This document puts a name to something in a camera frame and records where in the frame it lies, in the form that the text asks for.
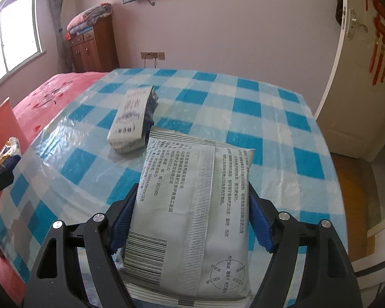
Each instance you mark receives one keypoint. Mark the brown wooden cabinet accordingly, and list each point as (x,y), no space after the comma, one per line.
(96,48)

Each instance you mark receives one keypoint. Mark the red box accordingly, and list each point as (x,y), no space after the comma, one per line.
(3,125)

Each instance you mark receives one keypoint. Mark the red knot ornament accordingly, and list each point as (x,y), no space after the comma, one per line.
(383,29)

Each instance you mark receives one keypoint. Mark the white milk carton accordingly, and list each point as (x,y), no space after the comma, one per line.
(128,118)

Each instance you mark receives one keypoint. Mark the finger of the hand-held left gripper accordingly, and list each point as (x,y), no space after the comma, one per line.
(0,181)

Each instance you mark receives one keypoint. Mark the grey curtain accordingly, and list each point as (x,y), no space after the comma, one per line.
(59,12)

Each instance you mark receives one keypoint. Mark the white door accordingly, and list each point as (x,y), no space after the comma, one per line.
(349,86)

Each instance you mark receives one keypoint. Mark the wall socket strip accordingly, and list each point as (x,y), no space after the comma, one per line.
(152,55)

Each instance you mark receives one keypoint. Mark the orange and blue snack packet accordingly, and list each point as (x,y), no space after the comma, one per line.
(4,149)

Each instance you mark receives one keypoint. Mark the grey printed wipes packet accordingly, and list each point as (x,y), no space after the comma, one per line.
(192,215)

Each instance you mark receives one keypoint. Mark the folded pink quilt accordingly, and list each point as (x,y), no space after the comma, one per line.
(78,22)

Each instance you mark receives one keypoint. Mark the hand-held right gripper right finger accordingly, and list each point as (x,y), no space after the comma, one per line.
(260,221)

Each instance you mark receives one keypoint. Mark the folded floral quilt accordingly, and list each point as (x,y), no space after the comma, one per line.
(99,11)

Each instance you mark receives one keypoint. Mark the pink bedsheet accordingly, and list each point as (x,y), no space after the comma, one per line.
(45,96)

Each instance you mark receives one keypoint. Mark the blue checkered tablecloth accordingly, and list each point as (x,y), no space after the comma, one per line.
(211,102)

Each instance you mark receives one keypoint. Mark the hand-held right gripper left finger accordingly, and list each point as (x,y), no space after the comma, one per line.
(123,221)

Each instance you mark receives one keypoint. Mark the window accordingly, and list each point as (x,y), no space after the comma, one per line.
(16,35)

